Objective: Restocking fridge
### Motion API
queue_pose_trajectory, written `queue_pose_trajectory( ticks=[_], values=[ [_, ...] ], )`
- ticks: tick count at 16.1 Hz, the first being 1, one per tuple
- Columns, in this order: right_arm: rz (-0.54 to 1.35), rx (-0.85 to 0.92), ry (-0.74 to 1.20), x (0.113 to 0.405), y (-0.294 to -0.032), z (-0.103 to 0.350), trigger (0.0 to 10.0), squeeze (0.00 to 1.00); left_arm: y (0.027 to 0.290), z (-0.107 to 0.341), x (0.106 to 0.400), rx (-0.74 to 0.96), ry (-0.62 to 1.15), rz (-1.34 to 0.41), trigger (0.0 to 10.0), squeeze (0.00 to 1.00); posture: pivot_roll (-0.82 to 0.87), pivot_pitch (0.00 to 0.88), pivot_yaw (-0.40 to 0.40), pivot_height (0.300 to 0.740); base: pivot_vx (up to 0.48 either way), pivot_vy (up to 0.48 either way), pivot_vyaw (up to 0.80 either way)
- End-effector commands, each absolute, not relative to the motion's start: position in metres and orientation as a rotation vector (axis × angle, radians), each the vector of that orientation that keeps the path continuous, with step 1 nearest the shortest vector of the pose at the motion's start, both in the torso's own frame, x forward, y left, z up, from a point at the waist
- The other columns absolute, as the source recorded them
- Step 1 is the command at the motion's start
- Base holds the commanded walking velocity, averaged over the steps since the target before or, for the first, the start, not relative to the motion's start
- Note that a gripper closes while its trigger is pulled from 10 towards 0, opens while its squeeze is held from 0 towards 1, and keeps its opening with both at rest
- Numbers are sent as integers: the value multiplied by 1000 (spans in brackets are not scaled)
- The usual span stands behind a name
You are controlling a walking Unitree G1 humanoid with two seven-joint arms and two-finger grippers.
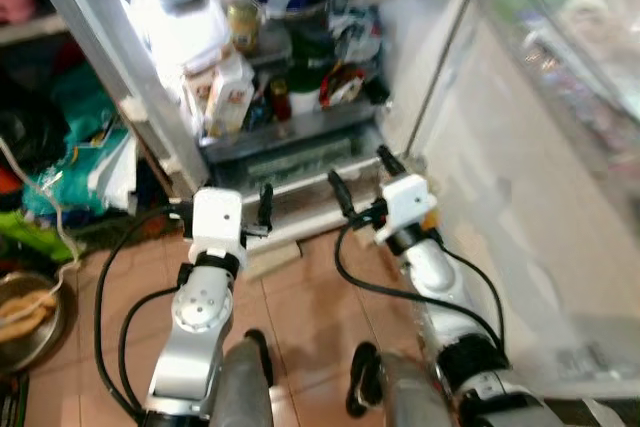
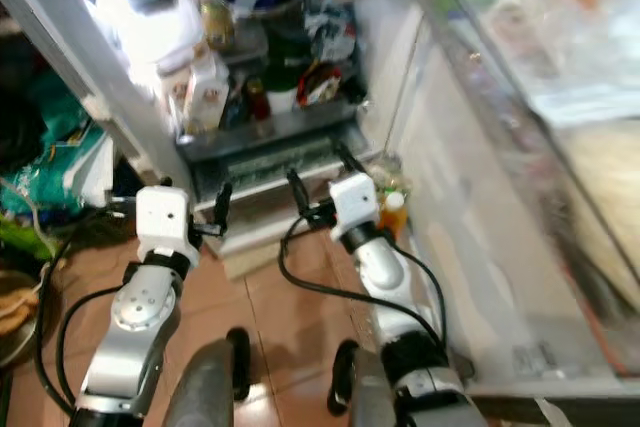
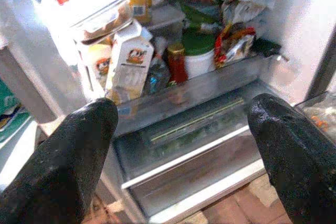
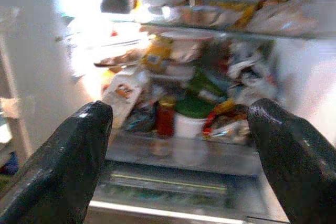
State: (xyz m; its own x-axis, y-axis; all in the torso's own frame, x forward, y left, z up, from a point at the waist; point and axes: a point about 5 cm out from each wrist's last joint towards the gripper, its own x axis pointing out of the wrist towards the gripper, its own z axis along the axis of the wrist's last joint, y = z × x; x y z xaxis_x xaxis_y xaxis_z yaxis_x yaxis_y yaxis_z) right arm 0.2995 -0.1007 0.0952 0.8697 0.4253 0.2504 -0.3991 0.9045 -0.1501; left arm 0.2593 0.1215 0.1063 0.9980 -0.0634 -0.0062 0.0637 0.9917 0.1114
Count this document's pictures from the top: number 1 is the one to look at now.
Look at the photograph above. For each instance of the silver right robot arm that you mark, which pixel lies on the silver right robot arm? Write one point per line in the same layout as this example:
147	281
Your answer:
435	277

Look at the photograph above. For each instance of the clear fridge crisper drawer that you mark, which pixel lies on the clear fridge crisper drawer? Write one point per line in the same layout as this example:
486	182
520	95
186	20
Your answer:
290	162

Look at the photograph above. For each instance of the steel fridge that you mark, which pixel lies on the steel fridge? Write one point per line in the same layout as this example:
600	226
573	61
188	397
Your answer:
480	247

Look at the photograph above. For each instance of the red black food package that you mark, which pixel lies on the red black food package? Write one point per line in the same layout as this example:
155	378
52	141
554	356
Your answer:
343	87

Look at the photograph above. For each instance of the dark red small bottle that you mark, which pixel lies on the dark red small bottle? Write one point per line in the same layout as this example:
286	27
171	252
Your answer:
280	107

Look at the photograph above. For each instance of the teal green sack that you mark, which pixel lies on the teal green sack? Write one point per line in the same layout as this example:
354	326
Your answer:
85	147

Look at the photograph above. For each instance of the white tan milk carton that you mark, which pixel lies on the white tan milk carton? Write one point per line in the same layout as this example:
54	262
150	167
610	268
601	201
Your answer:
230	97

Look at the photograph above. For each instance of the grey left robot leg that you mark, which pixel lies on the grey left robot leg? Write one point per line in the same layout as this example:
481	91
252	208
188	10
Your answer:
240	387

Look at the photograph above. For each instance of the gold lidded jar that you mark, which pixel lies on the gold lidded jar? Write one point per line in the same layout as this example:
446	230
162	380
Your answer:
243	27

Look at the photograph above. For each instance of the blue white wrapped bowl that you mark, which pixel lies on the blue white wrapped bowl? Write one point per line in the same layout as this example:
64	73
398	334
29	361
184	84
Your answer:
290	2

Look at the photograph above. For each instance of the metal bowl with food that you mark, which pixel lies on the metal bowl with food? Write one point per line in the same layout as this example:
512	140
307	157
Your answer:
30	322

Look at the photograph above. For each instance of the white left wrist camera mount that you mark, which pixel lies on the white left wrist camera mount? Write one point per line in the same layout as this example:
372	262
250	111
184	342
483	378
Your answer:
217	222

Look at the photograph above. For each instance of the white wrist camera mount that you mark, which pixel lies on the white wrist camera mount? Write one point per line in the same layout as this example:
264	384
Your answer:
408	205
217	222

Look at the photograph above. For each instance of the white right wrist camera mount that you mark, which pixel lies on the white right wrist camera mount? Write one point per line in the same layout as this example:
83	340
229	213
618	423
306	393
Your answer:
408	205

